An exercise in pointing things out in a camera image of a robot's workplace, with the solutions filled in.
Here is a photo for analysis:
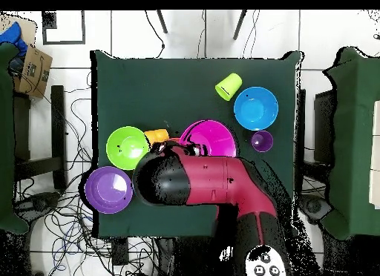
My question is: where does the large pink bowl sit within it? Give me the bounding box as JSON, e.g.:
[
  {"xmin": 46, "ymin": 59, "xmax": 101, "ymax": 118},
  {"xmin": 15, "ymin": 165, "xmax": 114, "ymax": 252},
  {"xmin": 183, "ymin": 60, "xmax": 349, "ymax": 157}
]
[{"xmin": 178, "ymin": 119, "xmax": 238, "ymax": 158}]

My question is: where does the orange cup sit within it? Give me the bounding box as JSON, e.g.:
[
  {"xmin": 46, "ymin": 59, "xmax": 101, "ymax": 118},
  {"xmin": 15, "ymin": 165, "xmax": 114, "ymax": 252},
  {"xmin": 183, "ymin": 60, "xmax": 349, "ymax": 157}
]
[{"xmin": 143, "ymin": 128, "xmax": 170, "ymax": 147}]

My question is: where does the green cup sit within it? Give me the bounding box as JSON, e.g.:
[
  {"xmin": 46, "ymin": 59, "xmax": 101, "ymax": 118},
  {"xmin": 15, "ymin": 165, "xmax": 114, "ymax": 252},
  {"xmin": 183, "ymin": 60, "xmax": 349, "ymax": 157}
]
[{"xmin": 214, "ymin": 73, "xmax": 243, "ymax": 102}]

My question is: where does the white box stack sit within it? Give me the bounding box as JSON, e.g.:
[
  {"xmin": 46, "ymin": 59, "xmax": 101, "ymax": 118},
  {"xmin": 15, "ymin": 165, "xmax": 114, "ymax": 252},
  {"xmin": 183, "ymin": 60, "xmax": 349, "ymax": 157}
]
[{"xmin": 369, "ymin": 100, "xmax": 380, "ymax": 210}]

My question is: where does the large green bowl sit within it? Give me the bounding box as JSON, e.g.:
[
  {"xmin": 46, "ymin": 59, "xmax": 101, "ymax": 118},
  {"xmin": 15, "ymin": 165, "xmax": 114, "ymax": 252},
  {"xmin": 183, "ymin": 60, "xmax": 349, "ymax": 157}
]
[{"xmin": 105, "ymin": 125, "xmax": 150, "ymax": 171}]

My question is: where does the purple cup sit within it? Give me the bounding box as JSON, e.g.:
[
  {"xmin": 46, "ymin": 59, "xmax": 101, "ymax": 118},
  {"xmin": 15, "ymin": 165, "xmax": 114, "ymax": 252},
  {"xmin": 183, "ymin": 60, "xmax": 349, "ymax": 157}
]
[{"xmin": 250, "ymin": 130, "xmax": 275, "ymax": 153}]

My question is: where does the large blue bowl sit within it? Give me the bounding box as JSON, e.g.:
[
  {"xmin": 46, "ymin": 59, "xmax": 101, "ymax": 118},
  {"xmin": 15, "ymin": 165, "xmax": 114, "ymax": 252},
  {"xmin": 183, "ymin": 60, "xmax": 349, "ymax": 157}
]
[{"xmin": 233, "ymin": 86, "xmax": 279, "ymax": 131}]

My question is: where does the dark green tablecloth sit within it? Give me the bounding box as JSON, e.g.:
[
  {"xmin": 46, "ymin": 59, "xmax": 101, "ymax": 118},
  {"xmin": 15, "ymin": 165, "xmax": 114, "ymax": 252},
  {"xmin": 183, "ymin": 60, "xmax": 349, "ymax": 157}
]
[{"xmin": 90, "ymin": 49, "xmax": 305, "ymax": 239}]

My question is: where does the large purple bowl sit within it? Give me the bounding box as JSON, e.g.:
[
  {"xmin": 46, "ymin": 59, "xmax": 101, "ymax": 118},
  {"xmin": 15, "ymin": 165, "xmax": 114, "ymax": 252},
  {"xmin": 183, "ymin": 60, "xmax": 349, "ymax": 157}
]
[{"xmin": 85, "ymin": 165, "xmax": 134, "ymax": 214}]

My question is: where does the black power strip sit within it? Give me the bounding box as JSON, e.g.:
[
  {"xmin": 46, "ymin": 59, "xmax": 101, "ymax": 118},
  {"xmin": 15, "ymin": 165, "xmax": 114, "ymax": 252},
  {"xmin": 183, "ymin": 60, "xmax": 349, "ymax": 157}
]
[{"xmin": 111, "ymin": 238, "xmax": 130, "ymax": 266}]

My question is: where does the black tripod leg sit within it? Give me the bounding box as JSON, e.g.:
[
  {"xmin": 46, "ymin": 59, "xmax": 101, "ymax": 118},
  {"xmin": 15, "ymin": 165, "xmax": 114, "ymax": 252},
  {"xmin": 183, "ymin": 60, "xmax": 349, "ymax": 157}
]
[
  {"xmin": 156, "ymin": 10, "xmax": 168, "ymax": 34},
  {"xmin": 232, "ymin": 10, "xmax": 247, "ymax": 41}
]

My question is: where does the black cabinet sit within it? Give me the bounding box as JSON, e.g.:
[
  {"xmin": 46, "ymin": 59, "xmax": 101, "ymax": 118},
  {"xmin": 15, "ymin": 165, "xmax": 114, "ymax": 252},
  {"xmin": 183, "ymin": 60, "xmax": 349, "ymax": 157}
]
[{"xmin": 313, "ymin": 90, "xmax": 336, "ymax": 164}]

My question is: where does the neighbouring green covered table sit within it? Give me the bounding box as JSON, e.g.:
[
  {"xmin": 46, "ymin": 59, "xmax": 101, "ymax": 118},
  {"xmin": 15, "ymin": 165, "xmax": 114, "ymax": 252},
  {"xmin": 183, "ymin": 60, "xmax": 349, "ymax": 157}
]
[
  {"xmin": 321, "ymin": 46, "xmax": 380, "ymax": 240},
  {"xmin": 0, "ymin": 42, "xmax": 29, "ymax": 235}
]

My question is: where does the cardboard box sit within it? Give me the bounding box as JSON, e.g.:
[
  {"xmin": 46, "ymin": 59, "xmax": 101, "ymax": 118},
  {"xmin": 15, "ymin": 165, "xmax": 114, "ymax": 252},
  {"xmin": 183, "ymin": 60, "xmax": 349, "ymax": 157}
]
[{"xmin": 13, "ymin": 45, "xmax": 53, "ymax": 99}]

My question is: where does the blue cloth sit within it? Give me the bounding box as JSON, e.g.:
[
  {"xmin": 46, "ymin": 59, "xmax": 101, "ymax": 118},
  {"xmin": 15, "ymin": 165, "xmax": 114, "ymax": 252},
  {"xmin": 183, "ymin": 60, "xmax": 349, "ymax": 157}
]
[{"xmin": 0, "ymin": 21, "xmax": 28, "ymax": 57}]

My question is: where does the black floor cable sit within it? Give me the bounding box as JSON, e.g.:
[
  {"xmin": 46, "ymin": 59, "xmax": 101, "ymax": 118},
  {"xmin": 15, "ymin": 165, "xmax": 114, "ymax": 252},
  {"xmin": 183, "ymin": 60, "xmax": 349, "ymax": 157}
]
[{"xmin": 144, "ymin": 10, "xmax": 166, "ymax": 59}]

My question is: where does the black frame stand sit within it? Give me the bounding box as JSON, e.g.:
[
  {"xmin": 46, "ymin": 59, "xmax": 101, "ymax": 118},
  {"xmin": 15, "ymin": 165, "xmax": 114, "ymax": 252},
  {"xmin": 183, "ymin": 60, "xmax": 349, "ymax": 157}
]
[{"xmin": 13, "ymin": 85, "xmax": 68, "ymax": 190}]

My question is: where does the grey pedestal foot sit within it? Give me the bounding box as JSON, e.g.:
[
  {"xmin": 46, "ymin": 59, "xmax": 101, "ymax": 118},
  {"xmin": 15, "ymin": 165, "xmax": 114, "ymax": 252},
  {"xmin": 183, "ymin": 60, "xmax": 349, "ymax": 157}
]
[
  {"xmin": 299, "ymin": 195, "xmax": 333, "ymax": 220},
  {"xmin": 17, "ymin": 192, "xmax": 60, "ymax": 213}
]

